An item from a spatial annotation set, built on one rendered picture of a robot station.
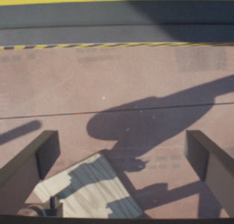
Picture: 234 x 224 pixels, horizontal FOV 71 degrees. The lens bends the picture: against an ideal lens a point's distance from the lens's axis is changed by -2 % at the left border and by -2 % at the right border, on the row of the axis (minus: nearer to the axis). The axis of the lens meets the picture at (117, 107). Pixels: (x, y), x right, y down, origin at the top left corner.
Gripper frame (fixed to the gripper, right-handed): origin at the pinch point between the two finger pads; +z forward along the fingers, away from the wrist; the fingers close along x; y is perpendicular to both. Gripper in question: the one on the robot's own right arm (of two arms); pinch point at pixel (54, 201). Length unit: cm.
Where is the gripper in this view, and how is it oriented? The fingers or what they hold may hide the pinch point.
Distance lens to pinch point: 71.6
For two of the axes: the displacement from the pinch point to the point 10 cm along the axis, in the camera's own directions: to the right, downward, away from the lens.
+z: 0.6, 1.8, 9.8
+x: -10.0, 0.7, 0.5
